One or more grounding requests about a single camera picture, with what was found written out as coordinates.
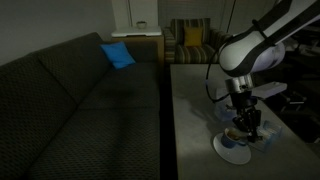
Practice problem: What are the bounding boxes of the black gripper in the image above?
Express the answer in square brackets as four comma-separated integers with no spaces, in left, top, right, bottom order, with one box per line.
[231,91,261,143]

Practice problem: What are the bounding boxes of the dark spoon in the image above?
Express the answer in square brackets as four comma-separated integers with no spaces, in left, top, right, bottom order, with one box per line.
[236,131,258,139]

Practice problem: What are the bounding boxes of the blue coffee cup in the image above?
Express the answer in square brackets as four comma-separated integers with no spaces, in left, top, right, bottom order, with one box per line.
[221,127,246,149]

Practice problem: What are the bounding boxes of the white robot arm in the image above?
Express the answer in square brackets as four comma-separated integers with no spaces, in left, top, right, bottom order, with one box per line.
[218,0,320,143]

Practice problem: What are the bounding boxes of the open blue tissue box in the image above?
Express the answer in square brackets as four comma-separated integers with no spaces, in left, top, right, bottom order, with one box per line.
[214,99,236,121]

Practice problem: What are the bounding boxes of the white saucer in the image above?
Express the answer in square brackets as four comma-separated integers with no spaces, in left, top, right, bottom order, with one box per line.
[212,133,251,165]

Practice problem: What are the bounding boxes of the grey coffee table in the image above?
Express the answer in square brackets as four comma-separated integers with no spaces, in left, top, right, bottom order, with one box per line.
[171,64,320,180]

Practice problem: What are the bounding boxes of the striped armchair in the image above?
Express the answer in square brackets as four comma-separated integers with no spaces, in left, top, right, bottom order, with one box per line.
[163,18,230,65]

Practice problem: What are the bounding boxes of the yellow cushion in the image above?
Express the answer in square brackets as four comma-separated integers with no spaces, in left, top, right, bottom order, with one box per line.
[184,27,203,46]

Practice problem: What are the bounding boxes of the small bowl lamp base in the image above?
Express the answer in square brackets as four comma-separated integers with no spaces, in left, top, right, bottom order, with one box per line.
[136,21,147,29]

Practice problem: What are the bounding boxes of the blue throw pillow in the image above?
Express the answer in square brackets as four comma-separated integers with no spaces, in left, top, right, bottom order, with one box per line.
[101,42,135,69]

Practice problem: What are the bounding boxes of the wooden side table white top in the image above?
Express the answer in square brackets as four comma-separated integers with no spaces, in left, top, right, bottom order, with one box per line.
[111,26,164,67]

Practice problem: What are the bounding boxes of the dark grey patterned sofa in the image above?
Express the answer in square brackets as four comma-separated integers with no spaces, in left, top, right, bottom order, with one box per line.
[0,33,160,180]

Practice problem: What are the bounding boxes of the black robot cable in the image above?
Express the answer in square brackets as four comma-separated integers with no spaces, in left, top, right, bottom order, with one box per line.
[204,35,234,104]

